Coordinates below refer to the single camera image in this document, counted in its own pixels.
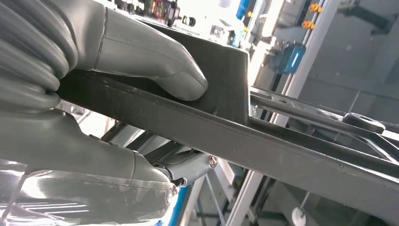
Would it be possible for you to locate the blue box device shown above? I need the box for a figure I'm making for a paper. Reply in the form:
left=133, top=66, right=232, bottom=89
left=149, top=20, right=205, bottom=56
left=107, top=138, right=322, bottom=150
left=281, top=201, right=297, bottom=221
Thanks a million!
left=270, top=43, right=307, bottom=75

